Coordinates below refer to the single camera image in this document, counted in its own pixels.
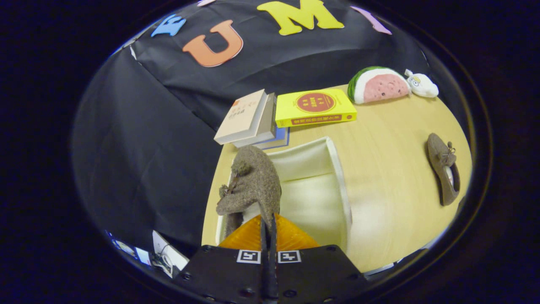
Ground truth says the watermelon slice plush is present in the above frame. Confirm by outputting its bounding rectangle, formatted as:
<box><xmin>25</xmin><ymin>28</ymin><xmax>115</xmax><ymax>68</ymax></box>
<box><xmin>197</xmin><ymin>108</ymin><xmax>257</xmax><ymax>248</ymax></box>
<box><xmin>348</xmin><ymin>66</ymin><xmax>412</xmax><ymax>105</ymax></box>

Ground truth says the white sheet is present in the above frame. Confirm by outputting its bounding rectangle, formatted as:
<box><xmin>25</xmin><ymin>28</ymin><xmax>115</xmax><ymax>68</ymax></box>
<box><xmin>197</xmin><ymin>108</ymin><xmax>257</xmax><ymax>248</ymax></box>
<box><xmin>152</xmin><ymin>230</ymin><xmax>189</xmax><ymax>278</ymax></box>

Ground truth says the blue book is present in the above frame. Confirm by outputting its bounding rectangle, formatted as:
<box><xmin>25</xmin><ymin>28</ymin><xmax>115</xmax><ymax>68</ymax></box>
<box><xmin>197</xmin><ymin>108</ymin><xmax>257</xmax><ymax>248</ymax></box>
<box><xmin>253</xmin><ymin>127</ymin><xmax>290</xmax><ymax>150</ymax></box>

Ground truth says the white plush toy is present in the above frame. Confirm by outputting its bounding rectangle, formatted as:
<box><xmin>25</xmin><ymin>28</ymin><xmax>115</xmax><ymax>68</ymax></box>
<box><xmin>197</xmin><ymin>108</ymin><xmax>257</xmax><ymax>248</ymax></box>
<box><xmin>404</xmin><ymin>69</ymin><xmax>439</xmax><ymax>98</ymax></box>

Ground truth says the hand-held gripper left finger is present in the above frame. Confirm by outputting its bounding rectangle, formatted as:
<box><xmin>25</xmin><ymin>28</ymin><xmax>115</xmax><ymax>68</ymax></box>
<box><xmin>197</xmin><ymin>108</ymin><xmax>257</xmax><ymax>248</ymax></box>
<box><xmin>173</xmin><ymin>213</ymin><xmax>270</xmax><ymax>304</ymax></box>

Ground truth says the beige book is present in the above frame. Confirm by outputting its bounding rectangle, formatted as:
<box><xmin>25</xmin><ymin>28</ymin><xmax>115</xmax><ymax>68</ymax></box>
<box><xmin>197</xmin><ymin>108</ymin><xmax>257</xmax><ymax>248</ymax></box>
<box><xmin>214</xmin><ymin>89</ymin><xmax>268</xmax><ymax>145</ymax></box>

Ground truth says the brown fuzzy shoe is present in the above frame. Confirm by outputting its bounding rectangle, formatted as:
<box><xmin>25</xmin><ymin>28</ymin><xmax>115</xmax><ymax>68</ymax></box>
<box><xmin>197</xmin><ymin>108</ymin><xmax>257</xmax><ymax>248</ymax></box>
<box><xmin>216</xmin><ymin>145</ymin><xmax>282</xmax><ymax>239</ymax></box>
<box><xmin>426</xmin><ymin>133</ymin><xmax>461</xmax><ymax>206</ymax></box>

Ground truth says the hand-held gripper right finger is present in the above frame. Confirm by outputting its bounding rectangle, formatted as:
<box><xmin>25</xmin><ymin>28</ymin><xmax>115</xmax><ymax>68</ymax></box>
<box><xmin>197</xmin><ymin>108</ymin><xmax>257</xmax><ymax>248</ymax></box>
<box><xmin>268</xmin><ymin>213</ymin><xmax>367</xmax><ymax>304</ymax></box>

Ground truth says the yellow book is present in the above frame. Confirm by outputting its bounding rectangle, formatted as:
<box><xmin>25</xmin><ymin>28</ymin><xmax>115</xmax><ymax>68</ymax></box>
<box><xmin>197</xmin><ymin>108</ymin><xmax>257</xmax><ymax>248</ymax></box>
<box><xmin>275</xmin><ymin>89</ymin><xmax>357</xmax><ymax>128</ymax></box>

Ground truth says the grey book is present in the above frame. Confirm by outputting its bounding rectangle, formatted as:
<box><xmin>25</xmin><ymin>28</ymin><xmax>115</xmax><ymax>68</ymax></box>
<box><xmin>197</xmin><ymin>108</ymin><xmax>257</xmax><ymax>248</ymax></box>
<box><xmin>233</xmin><ymin>93</ymin><xmax>278</xmax><ymax>148</ymax></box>

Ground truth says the beige fabric storage box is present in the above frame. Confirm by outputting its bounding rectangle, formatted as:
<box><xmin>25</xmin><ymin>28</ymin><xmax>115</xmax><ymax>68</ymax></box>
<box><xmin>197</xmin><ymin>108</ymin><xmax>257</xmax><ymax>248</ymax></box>
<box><xmin>215</xmin><ymin>136</ymin><xmax>353</xmax><ymax>254</ymax></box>

